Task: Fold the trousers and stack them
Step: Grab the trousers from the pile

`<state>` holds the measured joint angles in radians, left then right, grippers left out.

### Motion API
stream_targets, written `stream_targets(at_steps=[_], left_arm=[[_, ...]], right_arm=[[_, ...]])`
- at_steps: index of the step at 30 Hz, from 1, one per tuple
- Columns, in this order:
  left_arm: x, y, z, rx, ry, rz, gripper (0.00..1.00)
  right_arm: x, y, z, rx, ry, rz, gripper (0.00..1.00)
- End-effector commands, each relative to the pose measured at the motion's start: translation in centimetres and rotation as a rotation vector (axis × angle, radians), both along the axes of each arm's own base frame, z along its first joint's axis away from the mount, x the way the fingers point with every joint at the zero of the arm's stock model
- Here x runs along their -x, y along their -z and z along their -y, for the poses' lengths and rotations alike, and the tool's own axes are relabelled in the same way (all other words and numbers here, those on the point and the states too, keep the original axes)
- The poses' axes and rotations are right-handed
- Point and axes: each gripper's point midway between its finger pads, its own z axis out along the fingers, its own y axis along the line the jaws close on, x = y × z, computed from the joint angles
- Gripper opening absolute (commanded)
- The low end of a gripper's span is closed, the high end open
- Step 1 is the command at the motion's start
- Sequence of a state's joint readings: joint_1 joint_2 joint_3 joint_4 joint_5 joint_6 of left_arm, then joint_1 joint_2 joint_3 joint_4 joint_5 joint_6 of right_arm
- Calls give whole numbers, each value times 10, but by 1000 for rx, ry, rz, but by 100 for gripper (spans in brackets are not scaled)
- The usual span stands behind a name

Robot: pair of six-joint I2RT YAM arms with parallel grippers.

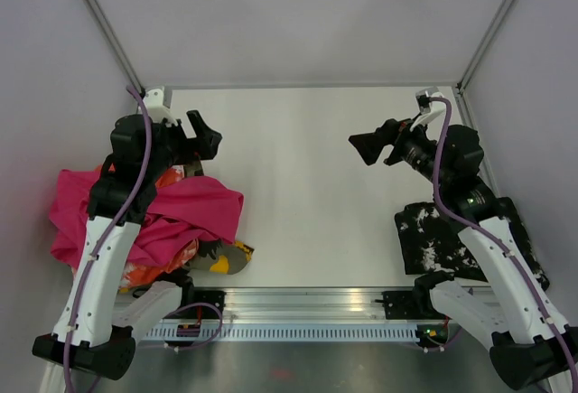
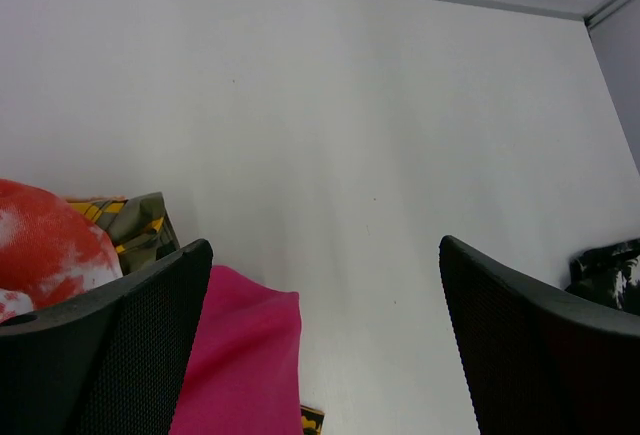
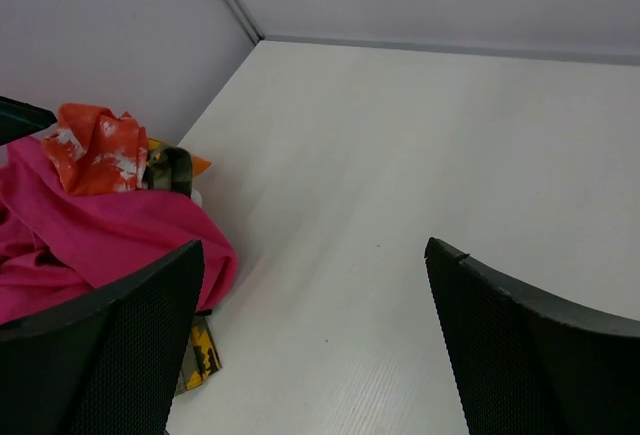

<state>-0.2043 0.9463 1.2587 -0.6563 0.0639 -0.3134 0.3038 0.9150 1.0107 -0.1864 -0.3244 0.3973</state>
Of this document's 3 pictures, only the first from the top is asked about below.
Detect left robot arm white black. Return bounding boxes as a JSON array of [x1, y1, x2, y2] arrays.
[[33, 110, 222, 391]]

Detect left aluminium frame post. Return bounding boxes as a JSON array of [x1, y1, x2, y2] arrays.
[[82, 0, 145, 92]]

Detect orange white tie-dye trousers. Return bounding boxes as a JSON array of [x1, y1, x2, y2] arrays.
[[92, 163, 201, 294]]

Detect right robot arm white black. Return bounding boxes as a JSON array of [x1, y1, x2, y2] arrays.
[[349, 119, 577, 392]]

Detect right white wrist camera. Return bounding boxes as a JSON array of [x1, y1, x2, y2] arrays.
[[410, 87, 446, 132]]

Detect aluminium frame post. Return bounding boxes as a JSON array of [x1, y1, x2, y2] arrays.
[[456, 0, 517, 94], [82, 0, 145, 92]]

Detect pink trousers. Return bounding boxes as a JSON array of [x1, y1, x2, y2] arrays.
[[49, 169, 244, 267]]

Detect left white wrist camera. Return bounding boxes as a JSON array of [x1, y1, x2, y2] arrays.
[[143, 87, 179, 126]]

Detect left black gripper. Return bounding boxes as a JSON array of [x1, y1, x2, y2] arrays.
[[144, 110, 221, 181]]

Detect aluminium front rail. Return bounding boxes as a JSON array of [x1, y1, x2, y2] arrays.
[[112, 287, 502, 325]]

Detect right aluminium frame post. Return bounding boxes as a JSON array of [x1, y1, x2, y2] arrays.
[[456, 0, 517, 94]]

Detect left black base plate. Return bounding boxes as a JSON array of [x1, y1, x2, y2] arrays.
[[179, 289, 226, 323]]

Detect white slotted cable duct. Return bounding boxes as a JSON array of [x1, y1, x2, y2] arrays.
[[144, 323, 418, 343]]

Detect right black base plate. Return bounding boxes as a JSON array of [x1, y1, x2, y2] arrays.
[[379, 290, 445, 321]]

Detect black white folded trousers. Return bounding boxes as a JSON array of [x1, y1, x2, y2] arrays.
[[395, 197, 550, 291]]

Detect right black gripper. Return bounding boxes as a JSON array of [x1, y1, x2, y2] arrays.
[[350, 112, 452, 188]]

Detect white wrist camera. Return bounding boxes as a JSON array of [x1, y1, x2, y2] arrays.
[[410, 87, 446, 132], [143, 87, 179, 126]]

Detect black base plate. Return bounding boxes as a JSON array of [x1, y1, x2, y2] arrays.
[[179, 289, 226, 323], [379, 290, 445, 321]]

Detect camouflage yellow green trousers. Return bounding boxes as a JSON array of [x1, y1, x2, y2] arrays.
[[167, 162, 254, 276]]

